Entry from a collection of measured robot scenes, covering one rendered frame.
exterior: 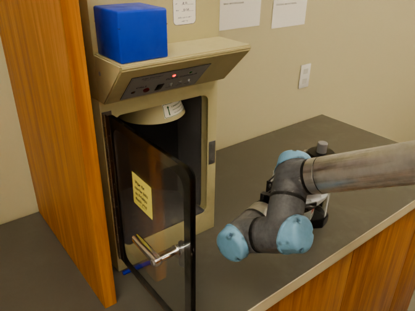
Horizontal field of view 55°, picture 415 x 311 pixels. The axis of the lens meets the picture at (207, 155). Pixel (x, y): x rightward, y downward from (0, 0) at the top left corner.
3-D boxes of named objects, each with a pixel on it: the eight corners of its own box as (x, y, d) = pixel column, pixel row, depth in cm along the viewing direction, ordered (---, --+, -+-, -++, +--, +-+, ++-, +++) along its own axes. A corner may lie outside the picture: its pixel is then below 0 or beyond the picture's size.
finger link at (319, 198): (336, 184, 100) (303, 189, 98) (333, 204, 103) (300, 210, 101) (329, 178, 103) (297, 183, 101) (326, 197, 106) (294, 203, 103)
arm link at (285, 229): (301, 191, 78) (255, 195, 85) (291, 247, 73) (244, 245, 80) (320, 208, 82) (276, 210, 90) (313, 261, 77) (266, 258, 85)
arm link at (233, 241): (251, 266, 81) (220, 263, 87) (277, 239, 89) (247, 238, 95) (238, 231, 80) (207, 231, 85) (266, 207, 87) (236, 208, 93)
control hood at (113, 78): (97, 102, 83) (92, 53, 78) (218, 76, 101) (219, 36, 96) (123, 119, 75) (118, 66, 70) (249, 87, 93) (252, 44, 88)
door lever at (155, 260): (154, 234, 80) (153, 223, 79) (181, 260, 74) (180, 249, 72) (130, 244, 77) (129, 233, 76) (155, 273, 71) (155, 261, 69)
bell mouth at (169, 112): (104, 108, 106) (102, 89, 103) (162, 95, 115) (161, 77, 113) (138, 131, 93) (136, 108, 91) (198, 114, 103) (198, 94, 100)
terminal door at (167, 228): (124, 258, 102) (108, 111, 84) (194, 342, 81) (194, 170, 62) (121, 260, 102) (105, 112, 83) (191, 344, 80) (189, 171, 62)
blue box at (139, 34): (97, 53, 78) (92, 5, 74) (142, 47, 84) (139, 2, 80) (121, 65, 71) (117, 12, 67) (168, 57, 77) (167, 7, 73)
